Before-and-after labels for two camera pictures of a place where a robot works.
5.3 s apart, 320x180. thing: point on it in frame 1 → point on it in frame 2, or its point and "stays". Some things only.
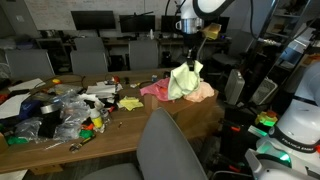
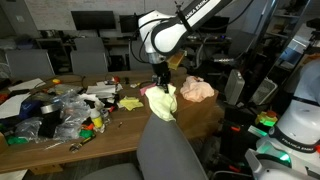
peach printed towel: x=202 y=92 stays
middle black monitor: x=137 y=23 stays
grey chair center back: x=144 y=54 stays
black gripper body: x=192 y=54 → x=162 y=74
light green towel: x=184 y=81 → x=163 y=104
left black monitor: x=93 y=20 stays
